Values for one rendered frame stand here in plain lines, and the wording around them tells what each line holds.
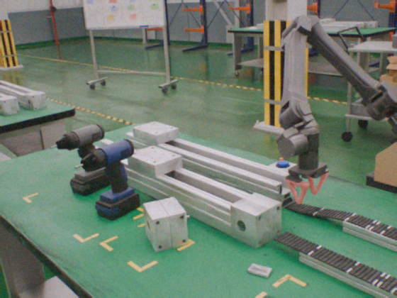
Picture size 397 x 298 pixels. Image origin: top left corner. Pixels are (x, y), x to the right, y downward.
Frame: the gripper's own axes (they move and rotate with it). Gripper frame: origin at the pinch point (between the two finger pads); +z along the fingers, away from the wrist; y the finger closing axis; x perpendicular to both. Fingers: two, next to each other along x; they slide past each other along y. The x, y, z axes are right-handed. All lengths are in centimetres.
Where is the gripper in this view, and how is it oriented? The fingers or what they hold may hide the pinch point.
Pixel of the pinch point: (306, 196)
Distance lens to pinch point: 130.3
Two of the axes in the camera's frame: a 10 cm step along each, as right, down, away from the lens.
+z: 0.6, 9.4, 3.4
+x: 6.9, 2.1, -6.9
